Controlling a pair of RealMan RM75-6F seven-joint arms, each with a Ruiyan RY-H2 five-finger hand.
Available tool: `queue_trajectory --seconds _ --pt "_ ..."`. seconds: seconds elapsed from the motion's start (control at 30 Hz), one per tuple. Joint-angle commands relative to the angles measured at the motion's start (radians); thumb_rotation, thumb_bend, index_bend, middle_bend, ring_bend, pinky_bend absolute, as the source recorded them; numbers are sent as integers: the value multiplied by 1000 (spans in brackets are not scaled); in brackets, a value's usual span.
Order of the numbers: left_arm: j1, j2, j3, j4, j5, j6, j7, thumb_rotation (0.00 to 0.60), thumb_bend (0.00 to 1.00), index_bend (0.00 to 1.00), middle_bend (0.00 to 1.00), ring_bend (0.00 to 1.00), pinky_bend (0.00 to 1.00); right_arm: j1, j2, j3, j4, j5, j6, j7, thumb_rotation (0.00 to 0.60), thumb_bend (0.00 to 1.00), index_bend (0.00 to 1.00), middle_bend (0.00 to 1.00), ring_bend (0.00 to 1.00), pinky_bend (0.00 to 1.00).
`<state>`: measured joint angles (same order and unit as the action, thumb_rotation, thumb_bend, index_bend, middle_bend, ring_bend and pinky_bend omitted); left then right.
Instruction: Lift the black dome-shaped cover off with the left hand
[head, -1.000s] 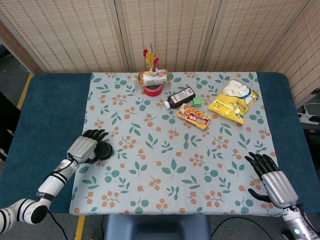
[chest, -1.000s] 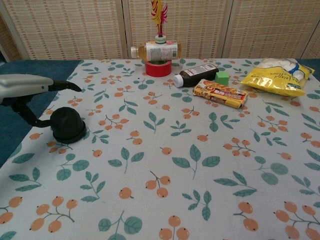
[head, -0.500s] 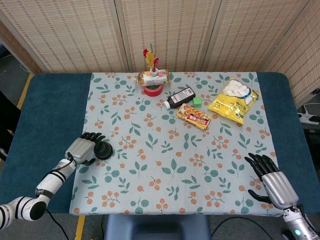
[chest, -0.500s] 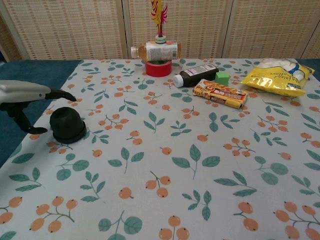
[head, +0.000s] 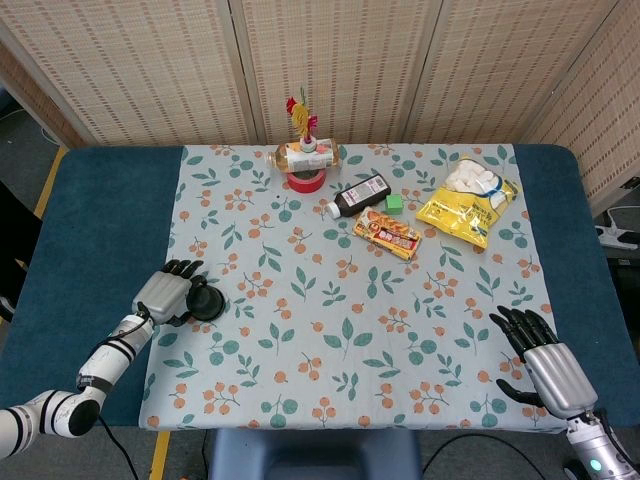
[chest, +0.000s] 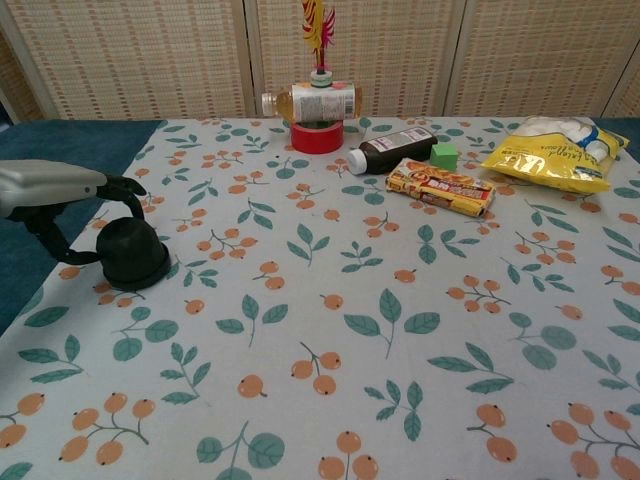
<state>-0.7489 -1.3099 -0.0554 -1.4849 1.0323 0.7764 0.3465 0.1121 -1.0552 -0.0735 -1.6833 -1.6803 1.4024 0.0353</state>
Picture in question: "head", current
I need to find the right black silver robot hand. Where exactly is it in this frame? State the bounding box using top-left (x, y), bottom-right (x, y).
top-left (488, 305), bottom-right (599, 419)

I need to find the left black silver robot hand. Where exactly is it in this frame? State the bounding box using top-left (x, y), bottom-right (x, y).
top-left (132, 258), bottom-right (209, 329)

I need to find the black round object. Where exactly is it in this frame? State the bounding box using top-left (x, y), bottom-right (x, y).
top-left (187, 281), bottom-right (227, 323)

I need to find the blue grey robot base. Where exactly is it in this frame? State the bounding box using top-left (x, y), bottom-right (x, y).
top-left (208, 428), bottom-right (422, 480)

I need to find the blue table cover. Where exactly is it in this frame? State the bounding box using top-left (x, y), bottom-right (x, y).
top-left (0, 143), bottom-right (632, 427)

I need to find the floral leaf fruit tablecloth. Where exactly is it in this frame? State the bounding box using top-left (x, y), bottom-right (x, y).
top-left (138, 143), bottom-right (564, 431)

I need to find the red tape roll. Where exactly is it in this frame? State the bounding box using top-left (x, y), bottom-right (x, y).
top-left (286, 168), bottom-right (329, 195)

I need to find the yellow marshmallow bag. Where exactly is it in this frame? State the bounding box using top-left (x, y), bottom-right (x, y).
top-left (415, 155), bottom-right (520, 251)

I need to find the clear tea bottle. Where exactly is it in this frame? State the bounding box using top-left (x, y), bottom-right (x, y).
top-left (265, 141), bottom-right (340, 175)

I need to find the yellow orange snack box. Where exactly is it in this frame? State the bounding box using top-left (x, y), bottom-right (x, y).
top-left (352, 207), bottom-right (422, 261)

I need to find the dark brown bottle white cap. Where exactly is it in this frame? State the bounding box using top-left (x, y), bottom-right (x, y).
top-left (327, 174), bottom-right (391, 220)

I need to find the red yellow feather shuttlecock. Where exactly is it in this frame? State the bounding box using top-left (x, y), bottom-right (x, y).
top-left (285, 87), bottom-right (320, 154)

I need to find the woven bamboo screen panel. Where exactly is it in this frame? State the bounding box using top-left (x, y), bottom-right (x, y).
top-left (229, 0), bottom-right (444, 146)
top-left (524, 0), bottom-right (640, 204)
top-left (0, 39), bottom-right (87, 149)
top-left (404, 0), bottom-right (624, 146)
top-left (0, 0), bottom-right (259, 147)

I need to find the black cable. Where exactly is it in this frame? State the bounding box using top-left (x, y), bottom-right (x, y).
top-left (422, 432), bottom-right (549, 480)
top-left (97, 413), bottom-right (140, 480)

